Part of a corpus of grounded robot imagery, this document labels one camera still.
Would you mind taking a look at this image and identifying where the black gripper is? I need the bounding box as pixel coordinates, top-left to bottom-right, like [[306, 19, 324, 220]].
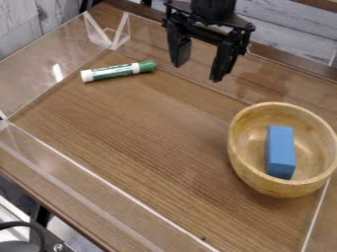
[[163, 0, 255, 83]]

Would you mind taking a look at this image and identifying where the blue rectangular block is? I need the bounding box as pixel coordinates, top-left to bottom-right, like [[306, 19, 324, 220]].
[[264, 126, 295, 180]]

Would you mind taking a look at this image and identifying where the brown wooden bowl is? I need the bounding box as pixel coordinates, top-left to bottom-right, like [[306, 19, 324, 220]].
[[225, 101, 337, 198]]

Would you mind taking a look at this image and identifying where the green and white marker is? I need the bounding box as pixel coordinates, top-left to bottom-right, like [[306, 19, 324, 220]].
[[80, 60, 156, 83]]

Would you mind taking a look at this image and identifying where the black table leg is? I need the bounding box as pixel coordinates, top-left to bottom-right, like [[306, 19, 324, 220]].
[[36, 206, 50, 227]]

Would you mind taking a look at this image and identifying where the clear acrylic tray wall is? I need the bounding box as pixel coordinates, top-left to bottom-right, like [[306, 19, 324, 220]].
[[0, 7, 337, 252]]

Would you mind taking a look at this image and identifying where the black cable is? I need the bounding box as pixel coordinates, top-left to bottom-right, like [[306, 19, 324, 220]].
[[0, 220, 46, 252]]

